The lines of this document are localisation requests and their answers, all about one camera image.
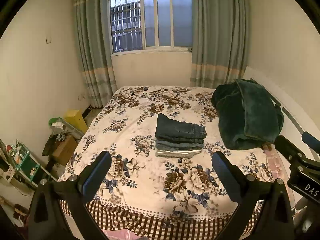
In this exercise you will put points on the dark blue jeans pants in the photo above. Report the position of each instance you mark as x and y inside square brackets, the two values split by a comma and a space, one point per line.
[178, 127]

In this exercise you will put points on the green striped curtain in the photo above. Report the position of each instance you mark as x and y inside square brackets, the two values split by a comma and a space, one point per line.
[93, 42]
[220, 30]

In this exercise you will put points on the floral bedspread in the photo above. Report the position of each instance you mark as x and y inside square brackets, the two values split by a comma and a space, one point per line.
[140, 120]

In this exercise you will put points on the dark green plush blanket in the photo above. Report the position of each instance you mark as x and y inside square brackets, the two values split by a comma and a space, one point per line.
[247, 112]

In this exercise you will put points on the yellow box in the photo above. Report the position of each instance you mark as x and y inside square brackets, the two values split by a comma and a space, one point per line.
[75, 120]

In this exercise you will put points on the folded white pants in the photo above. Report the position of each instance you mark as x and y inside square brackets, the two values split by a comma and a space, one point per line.
[177, 151]

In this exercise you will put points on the cardboard box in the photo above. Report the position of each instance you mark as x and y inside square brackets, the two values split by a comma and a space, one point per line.
[65, 150]

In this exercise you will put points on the teal green box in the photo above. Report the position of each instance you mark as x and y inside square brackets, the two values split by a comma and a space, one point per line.
[27, 166]

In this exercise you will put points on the pink bed sheet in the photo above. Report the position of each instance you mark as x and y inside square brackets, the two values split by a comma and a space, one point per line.
[273, 161]

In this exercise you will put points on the window with metal grille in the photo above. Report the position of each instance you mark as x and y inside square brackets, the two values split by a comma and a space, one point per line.
[152, 17]

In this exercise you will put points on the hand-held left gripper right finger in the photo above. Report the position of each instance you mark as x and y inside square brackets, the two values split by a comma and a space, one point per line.
[226, 177]

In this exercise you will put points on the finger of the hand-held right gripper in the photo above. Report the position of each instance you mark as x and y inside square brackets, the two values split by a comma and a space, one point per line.
[311, 141]
[290, 148]

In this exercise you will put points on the green and white bag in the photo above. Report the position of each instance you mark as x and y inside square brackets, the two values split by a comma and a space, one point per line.
[56, 123]

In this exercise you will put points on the folded grey pants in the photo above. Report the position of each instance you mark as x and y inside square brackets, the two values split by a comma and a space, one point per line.
[176, 155]

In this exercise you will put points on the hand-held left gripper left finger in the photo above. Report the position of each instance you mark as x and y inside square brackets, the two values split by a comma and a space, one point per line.
[96, 177]

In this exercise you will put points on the wall switch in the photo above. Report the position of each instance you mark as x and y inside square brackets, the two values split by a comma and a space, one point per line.
[48, 40]

